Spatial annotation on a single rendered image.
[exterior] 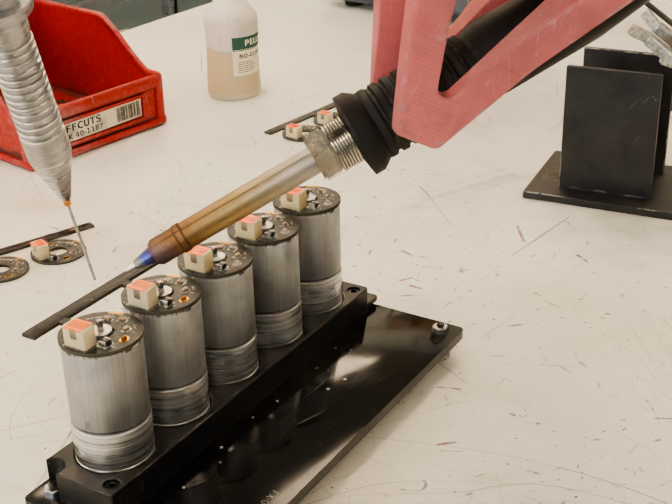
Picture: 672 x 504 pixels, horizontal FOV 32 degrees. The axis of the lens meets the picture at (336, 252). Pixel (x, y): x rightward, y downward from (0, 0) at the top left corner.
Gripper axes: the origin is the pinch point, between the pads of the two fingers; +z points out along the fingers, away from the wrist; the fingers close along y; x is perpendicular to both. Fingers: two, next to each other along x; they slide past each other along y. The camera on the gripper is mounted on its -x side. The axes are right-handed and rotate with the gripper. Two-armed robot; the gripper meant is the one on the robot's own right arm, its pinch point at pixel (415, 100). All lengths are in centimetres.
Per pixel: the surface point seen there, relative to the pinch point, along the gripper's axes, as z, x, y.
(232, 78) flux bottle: 9.8, 5.6, -39.3
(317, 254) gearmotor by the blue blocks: 7.9, 2.6, -7.6
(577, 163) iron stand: 3.2, 17.8, -19.5
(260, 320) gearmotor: 10.2, 1.0, -5.7
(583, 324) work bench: 7.0, 14.2, -7.5
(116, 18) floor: 75, 48, -361
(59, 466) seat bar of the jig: 14.7, -4.8, -0.8
